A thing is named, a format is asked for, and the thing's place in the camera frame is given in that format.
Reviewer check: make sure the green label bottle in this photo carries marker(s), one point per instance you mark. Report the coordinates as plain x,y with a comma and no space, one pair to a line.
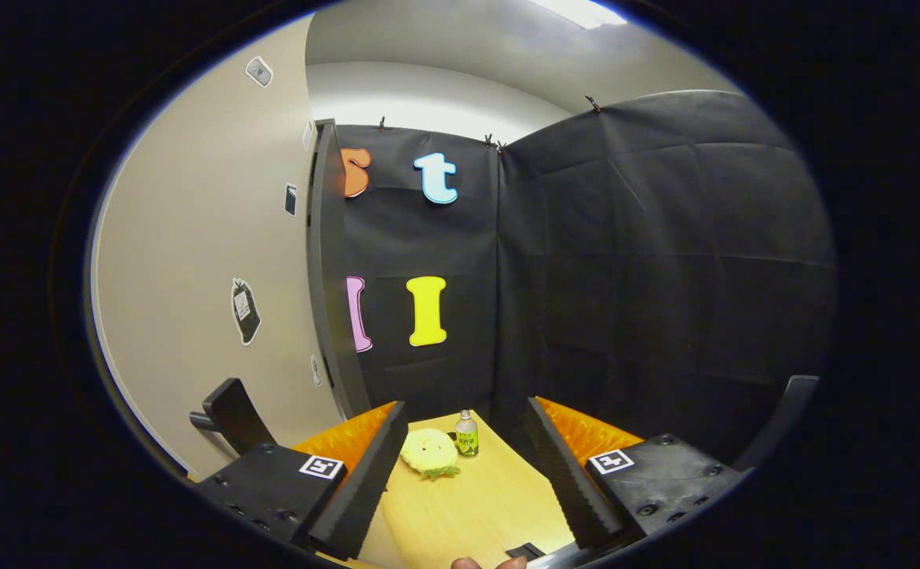
466,436

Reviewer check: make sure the long ceiling light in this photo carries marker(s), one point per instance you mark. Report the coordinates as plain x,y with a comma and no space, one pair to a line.
578,12

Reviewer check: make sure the dark curved bar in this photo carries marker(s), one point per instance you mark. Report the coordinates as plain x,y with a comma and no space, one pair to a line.
780,419

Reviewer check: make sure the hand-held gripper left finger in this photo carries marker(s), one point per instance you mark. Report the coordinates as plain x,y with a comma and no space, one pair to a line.
365,482

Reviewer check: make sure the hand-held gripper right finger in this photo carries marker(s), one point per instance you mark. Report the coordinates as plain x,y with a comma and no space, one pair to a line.
567,482

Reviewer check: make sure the small black object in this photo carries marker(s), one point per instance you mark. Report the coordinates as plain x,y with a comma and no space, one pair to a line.
524,551

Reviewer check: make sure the yellow plush toy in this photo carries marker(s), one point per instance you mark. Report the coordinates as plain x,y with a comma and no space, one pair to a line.
428,453

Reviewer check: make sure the black backdrop cloth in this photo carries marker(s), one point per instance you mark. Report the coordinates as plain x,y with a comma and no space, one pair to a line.
626,276

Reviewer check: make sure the grey shoe cabinet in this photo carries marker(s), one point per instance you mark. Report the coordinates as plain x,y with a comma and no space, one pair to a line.
329,276

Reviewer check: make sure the beige shoe cabinet door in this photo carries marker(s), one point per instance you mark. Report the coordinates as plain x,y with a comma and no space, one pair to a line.
191,237

